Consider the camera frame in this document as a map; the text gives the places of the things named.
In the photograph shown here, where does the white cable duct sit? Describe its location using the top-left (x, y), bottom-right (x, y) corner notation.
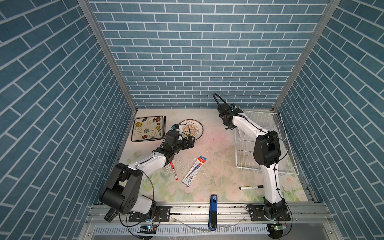
top-left (93, 224), bottom-right (269, 237)

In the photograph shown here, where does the white wire dish rack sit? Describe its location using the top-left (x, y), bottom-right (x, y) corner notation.
top-left (234, 109), bottom-right (299, 176)

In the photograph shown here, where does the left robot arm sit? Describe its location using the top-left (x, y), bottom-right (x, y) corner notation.
top-left (99, 130), bottom-right (196, 222)

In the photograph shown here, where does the black clip on rail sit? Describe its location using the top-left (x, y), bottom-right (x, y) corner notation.
top-left (104, 208), bottom-right (119, 223)

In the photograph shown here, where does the black white marker pen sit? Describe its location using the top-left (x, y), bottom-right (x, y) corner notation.
top-left (239, 185), bottom-right (264, 190)

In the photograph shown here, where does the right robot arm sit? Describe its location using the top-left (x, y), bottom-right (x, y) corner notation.
top-left (218, 103), bottom-right (287, 220)

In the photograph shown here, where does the pen package red blue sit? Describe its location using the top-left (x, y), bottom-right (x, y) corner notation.
top-left (182, 156), bottom-right (207, 187)

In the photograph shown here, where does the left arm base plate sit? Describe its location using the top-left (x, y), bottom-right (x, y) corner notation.
top-left (128, 206), bottom-right (171, 223)

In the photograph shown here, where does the aluminium rail frame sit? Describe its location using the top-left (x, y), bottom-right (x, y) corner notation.
top-left (79, 202), bottom-right (342, 240)

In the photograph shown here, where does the circuit board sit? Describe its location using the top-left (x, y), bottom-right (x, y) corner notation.
top-left (268, 224), bottom-right (286, 232)
top-left (138, 226), bottom-right (158, 235)

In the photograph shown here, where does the left circuit board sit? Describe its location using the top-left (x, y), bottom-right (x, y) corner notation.
top-left (138, 226), bottom-right (158, 235)

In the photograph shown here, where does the blue black handheld device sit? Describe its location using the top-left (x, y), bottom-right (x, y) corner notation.
top-left (208, 195), bottom-right (218, 231)

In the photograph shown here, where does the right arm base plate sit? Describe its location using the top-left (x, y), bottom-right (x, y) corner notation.
top-left (246, 204), bottom-right (291, 222)

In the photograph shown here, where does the red marker pen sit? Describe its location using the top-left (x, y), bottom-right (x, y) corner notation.
top-left (170, 161), bottom-right (179, 181)

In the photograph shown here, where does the right circuit board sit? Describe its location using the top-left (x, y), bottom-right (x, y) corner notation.
top-left (268, 224), bottom-right (286, 232)

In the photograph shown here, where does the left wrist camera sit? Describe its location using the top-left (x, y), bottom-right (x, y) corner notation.
top-left (171, 124), bottom-right (180, 132)

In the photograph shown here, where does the black square plate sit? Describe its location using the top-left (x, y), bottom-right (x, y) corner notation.
top-left (131, 116), bottom-right (166, 142)

